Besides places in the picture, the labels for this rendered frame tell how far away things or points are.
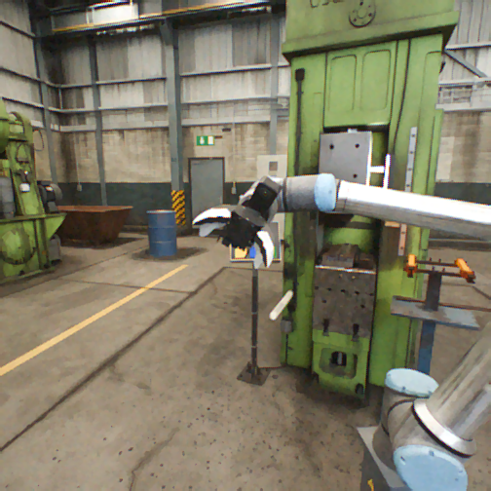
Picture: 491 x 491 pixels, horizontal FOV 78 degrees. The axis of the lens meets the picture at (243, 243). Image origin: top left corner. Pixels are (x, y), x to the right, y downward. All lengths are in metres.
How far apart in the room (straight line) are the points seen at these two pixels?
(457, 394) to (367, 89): 1.81
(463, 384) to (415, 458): 0.21
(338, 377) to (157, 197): 7.79
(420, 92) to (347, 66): 0.47
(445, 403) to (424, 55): 1.89
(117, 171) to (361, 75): 8.50
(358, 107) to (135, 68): 8.46
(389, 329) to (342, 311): 0.40
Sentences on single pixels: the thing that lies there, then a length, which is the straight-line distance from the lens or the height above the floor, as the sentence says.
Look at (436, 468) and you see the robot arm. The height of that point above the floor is 0.82.
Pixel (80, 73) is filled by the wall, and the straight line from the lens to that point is 11.31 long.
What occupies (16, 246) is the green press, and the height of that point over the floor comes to 0.51.
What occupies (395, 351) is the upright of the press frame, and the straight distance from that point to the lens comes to 2.51.
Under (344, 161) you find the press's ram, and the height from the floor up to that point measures 1.60.
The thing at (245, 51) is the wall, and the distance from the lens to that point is 9.02.
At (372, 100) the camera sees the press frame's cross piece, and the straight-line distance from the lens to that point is 2.27.
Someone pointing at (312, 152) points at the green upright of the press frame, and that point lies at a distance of 2.26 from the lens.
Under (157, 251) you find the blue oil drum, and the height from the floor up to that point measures 0.10.
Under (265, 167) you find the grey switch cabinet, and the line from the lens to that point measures 7.50.
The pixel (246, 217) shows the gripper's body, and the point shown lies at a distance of 0.61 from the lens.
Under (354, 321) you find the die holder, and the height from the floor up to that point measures 0.57.
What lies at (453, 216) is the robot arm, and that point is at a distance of 0.93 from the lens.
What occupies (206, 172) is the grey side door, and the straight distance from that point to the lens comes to 8.64.
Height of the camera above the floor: 1.47
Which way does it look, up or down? 11 degrees down
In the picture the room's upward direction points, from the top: straight up
